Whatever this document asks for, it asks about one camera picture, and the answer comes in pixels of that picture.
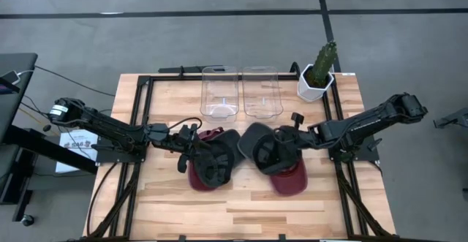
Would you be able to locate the black baseball cap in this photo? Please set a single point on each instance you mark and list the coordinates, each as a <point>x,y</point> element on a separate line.
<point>252,139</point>
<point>215,169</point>

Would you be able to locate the black edge bracket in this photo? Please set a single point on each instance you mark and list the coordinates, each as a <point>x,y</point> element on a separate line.
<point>172,69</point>

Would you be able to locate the small black round object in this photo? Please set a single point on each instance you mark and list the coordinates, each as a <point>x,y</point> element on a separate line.
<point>47,128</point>

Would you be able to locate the white hexagonal plant pot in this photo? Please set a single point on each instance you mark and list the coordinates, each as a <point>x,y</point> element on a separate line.
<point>309,92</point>

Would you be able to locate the green cactus plant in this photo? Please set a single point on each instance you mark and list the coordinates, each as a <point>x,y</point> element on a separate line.
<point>323,63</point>

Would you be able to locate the black caster wheel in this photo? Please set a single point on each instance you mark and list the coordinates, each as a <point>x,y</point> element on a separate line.
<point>28,220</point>

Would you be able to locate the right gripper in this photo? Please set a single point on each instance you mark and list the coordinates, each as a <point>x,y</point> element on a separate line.
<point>307,139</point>

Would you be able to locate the clear plastic bin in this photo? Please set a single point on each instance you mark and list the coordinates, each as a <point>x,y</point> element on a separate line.
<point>262,95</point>
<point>219,95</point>

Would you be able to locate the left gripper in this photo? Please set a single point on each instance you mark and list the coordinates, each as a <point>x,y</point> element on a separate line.
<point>181,143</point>

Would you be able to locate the black side table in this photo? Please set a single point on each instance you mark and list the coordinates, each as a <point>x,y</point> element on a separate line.
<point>11,103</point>

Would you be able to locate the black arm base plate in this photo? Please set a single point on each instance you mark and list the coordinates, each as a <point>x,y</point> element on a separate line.
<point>109,156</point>
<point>371,154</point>

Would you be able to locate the maroon baseball cap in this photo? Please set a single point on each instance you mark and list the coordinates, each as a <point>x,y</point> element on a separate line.
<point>289,185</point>
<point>195,183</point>

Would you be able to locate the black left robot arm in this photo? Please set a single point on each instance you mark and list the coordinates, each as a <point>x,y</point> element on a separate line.
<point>109,128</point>

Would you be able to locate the black table clamp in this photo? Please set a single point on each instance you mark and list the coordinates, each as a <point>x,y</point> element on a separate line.
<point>182,238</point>
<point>282,238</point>

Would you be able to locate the black metal table frame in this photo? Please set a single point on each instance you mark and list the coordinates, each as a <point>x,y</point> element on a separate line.
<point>175,77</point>

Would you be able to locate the white printed paper sheet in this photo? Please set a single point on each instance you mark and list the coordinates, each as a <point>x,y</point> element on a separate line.
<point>77,136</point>

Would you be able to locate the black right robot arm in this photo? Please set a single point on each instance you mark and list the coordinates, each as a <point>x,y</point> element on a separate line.
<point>365,119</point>

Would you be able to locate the smartphone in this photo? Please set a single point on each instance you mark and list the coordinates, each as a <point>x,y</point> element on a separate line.
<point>9,77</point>

